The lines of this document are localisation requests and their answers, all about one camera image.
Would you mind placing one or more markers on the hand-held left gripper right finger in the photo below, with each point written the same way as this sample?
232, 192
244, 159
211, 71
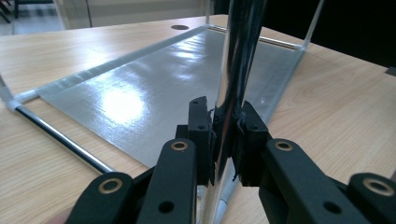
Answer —
252, 140

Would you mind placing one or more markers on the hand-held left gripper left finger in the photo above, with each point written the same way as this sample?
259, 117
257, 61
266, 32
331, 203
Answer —
199, 118

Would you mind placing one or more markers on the silver two-tier metal rack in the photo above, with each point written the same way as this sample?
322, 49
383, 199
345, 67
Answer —
140, 77

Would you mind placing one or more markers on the black table grommet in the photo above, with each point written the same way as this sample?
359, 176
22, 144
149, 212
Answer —
180, 27

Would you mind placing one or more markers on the light wooden desk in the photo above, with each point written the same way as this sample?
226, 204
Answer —
140, 12

